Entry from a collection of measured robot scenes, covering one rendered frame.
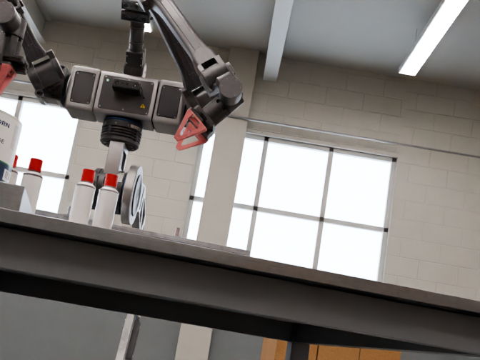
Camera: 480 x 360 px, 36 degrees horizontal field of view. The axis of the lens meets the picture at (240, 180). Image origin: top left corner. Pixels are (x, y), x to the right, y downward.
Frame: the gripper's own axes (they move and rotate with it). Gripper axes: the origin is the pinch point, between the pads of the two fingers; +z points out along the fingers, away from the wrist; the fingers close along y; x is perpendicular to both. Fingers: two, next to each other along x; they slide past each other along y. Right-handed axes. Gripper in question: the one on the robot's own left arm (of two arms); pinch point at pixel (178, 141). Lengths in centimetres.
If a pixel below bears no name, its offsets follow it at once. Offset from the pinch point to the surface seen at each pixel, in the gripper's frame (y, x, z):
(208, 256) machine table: 70, 32, 18
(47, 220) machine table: 74, 13, 33
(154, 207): -542, -87, -15
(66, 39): -547, -281, -60
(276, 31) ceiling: -421, -115, -187
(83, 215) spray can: -7.7, -2.8, 30.0
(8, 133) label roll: 54, -9, 29
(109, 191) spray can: -8.7, -3.7, 21.0
